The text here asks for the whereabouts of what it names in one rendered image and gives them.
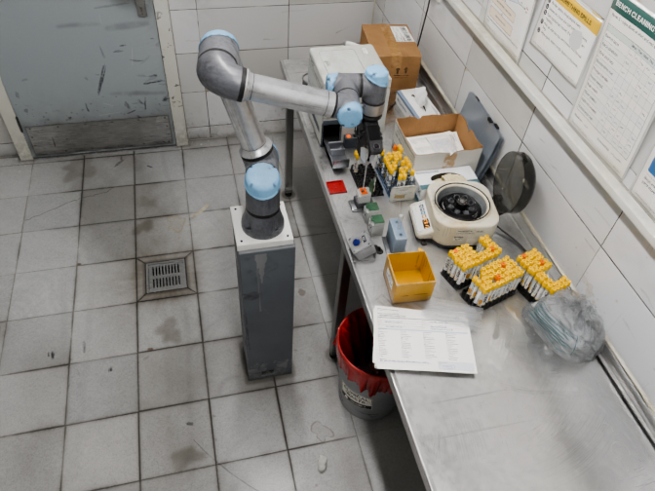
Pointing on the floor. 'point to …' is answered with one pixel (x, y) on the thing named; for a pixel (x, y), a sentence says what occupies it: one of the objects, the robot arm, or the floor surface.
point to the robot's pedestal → (266, 308)
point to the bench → (489, 361)
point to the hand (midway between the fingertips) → (366, 163)
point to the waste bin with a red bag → (366, 387)
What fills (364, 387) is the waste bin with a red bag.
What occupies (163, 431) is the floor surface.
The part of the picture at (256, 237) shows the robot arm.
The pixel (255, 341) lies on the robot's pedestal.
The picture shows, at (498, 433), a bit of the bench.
